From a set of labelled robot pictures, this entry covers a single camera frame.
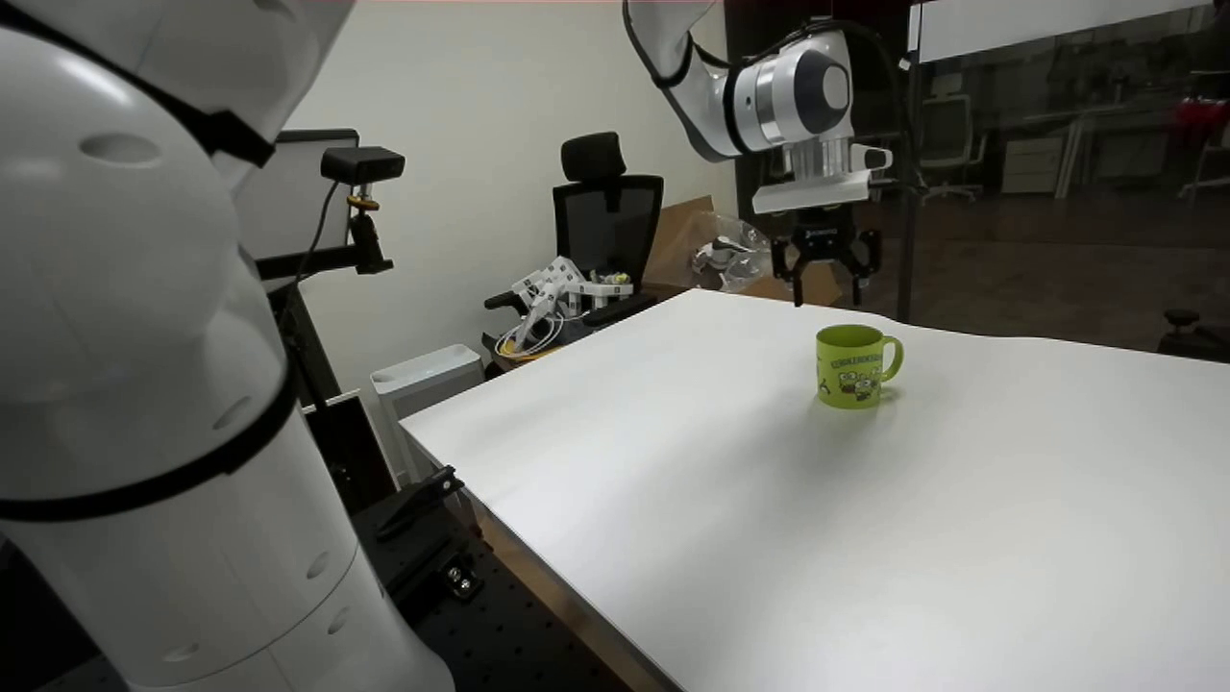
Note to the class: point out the black camera on mount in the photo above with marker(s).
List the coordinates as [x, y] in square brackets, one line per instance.
[361, 168]

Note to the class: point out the black office chair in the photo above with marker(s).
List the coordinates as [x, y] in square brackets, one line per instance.
[606, 220]

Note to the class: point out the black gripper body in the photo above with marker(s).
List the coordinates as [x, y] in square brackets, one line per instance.
[828, 234]

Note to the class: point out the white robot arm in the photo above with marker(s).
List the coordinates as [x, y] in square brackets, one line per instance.
[154, 462]

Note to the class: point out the black metal stand pole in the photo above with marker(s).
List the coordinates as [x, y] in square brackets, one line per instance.
[910, 97]

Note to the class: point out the green cartoon mug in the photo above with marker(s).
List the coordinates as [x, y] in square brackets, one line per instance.
[856, 364]

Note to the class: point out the cardboard box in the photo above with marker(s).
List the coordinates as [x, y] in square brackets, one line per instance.
[701, 248]

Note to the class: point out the white paper table cover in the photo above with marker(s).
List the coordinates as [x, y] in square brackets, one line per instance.
[1021, 518]

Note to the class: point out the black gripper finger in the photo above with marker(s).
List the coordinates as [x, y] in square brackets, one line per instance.
[797, 286]
[857, 286]

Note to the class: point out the white box on floor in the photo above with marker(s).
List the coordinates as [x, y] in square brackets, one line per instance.
[428, 379]

